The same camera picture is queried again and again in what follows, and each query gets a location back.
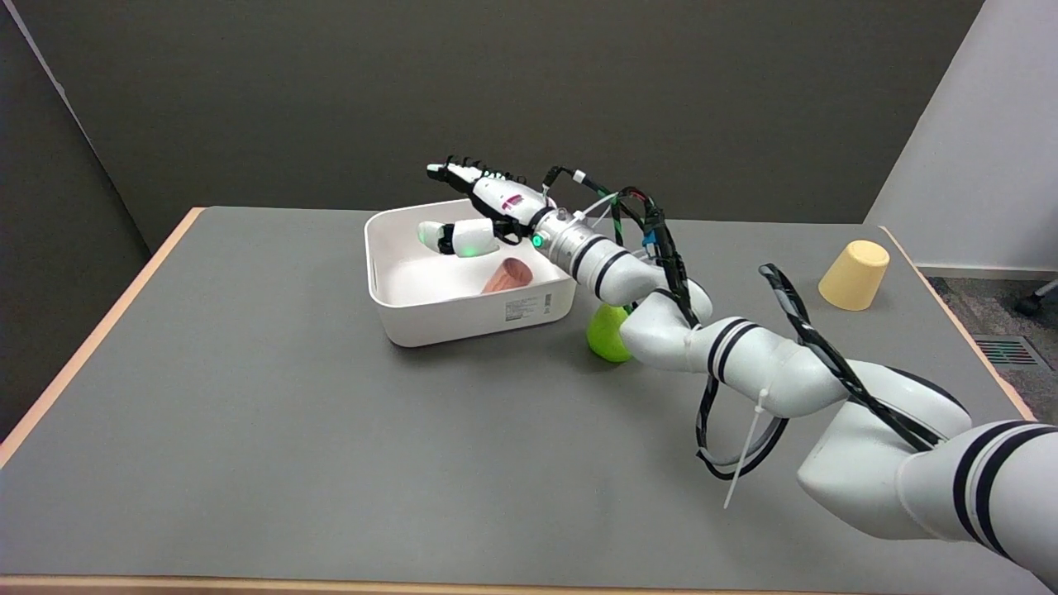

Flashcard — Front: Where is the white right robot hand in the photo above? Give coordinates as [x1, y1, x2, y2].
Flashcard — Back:
[417, 155, 556, 259]

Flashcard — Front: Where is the white plastic box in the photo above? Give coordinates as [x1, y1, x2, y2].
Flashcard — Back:
[365, 198, 578, 348]

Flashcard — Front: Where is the green pear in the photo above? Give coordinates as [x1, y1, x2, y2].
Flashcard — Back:
[586, 303, 635, 364]

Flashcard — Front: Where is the yellow cup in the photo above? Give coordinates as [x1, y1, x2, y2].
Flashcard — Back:
[817, 240, 891, 312]

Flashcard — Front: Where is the floor vent grille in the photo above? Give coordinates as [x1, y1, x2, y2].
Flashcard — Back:
[973, 335, 1044, 369]

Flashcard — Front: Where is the chair caster wheel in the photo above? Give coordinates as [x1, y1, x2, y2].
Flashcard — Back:
[1016, 279, 1058, 318]

